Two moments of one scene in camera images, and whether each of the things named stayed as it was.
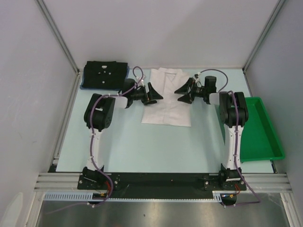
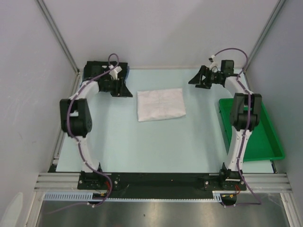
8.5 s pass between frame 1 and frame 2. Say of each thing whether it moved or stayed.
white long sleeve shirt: moved
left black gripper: moved
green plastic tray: stayed
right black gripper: moved
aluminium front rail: stayed
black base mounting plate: stayed
